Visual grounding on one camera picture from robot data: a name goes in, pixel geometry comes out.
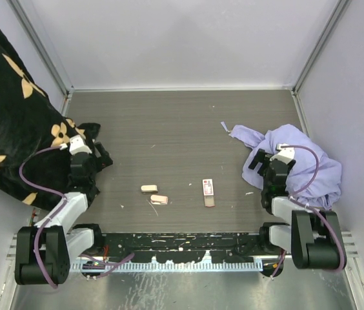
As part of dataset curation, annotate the beige stapler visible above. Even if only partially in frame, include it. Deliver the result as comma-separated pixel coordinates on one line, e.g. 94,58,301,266
141,184,159,194

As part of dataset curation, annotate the pink stapler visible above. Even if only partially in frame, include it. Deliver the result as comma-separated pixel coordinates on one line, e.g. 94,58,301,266
150,194,168,205

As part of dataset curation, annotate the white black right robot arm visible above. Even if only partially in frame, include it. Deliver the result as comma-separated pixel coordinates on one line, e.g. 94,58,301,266
248,144,347,272

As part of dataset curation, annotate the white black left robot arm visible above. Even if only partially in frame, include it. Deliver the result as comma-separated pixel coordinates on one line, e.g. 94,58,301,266
14,136,113,288

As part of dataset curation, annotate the lavender crumpled cloth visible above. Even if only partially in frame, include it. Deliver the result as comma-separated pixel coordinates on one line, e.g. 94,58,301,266
230,124,342,210

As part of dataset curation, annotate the black floral blanket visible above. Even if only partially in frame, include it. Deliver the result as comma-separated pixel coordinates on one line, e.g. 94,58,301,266
0,29,101,211

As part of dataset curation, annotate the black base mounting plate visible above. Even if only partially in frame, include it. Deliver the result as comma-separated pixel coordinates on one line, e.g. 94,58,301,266
85,232,281,264

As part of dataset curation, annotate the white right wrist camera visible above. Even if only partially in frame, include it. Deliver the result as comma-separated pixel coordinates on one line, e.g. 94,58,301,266
269,143,296,169

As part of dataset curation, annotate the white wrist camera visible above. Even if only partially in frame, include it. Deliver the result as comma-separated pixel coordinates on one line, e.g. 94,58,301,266
59,135,92,156
269,143,296,169

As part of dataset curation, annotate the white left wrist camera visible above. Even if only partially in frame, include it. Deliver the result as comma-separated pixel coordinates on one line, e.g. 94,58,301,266
59,135,92,156

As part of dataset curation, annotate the white slotted cable duct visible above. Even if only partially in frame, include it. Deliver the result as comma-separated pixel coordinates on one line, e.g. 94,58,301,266
68,260,263,273

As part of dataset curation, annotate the aluminium front rail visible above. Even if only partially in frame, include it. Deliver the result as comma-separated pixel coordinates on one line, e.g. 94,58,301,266
6,231,359,260

